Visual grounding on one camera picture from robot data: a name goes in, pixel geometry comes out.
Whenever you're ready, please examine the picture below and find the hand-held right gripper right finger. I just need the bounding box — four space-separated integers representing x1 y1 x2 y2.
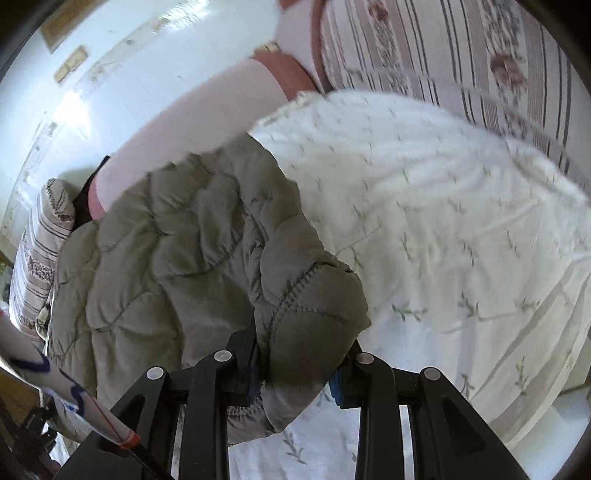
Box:
329 339 532 480

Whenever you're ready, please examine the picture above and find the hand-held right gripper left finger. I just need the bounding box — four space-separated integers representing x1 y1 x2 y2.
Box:
55 330 264 480

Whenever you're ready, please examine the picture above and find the olive quilted hooded jacket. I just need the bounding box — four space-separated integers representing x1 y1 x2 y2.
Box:
46 136 372 448

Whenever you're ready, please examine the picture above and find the white leaf-print bed sheet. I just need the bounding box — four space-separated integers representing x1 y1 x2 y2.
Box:
226 90 591 480

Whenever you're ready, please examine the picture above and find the striped floral pillow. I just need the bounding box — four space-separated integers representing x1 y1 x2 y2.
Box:
8 178 78 334

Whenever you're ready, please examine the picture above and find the black cloth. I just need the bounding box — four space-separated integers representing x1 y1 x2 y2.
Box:
73 156 112 230

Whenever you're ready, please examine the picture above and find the pink quilted mattress pad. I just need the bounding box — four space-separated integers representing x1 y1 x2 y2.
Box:
88 52 320 219

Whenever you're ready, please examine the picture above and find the striped floral sofa cushion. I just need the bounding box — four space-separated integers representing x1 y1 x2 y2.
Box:
318 0 591 185

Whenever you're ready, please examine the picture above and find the white printed cable sleeve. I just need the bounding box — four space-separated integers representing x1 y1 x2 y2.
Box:
0 311 174 480

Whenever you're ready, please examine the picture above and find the dark metal frame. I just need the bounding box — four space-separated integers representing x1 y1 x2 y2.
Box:
0 392 62 480

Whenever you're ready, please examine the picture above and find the small tan wall frame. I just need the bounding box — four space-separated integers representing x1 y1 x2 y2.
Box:
54 45 89 85

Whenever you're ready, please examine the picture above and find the large tan wall frame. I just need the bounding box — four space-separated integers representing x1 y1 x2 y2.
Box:
41 0 105 52

